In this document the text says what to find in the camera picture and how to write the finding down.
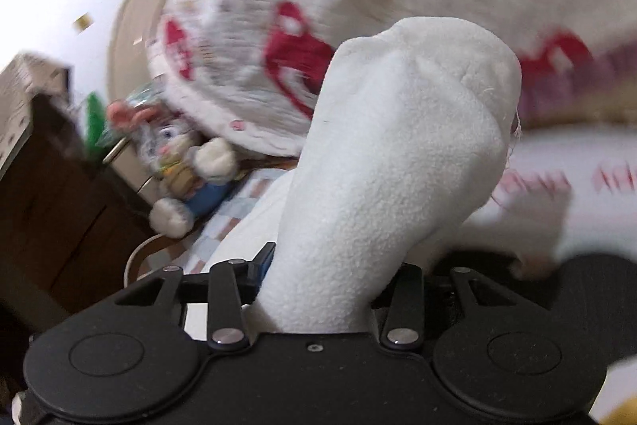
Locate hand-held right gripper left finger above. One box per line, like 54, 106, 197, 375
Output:
114, 242, 277, 350

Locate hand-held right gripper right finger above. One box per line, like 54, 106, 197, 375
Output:
381, 264, 503, 350

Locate white fleece sweater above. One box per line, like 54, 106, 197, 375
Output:
219, 17, 573, 336

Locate brown mattress with white piping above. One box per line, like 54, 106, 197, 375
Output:
124, 233, 200, 289

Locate grey rabbit plush toy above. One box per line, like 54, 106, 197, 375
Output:
107, 99, 240, 237

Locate checkered plush blanket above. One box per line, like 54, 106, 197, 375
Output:
189, 126, 637, 279

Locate dark wooden cabinet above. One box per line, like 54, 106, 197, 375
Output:
0, 91, 155, 309

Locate green packet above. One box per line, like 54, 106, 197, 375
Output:
86, 91, 109, 157

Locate cream drawer cabinet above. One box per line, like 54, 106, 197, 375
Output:
0, 51, 71, 177

